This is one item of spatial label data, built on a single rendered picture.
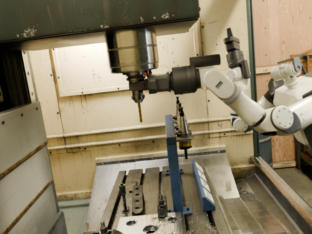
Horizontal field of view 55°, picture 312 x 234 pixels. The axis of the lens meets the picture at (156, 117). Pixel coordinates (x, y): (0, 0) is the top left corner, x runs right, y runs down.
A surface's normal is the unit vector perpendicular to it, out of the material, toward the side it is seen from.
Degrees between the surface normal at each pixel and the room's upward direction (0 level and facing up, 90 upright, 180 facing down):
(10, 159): 89
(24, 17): 90
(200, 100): 90
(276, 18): 90
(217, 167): 24
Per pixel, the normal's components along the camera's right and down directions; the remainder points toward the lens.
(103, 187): -0.11, -0.80
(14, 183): 0.99, -0.11
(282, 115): 0.31, -0.14
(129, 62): -0.04, 0.20
